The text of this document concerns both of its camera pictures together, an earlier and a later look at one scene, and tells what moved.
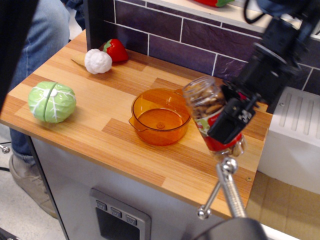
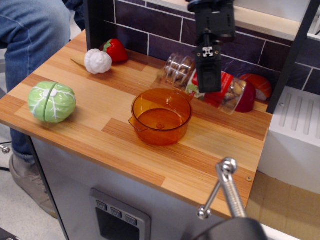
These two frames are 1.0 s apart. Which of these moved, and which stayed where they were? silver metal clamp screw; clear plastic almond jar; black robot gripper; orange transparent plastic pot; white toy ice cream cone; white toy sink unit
Moved: black robot gripper; clear plastic almond jar
Stayed: silver metal clamp screw; white toy sink unit; white toy ice cream cone; orange transparent plastic pot
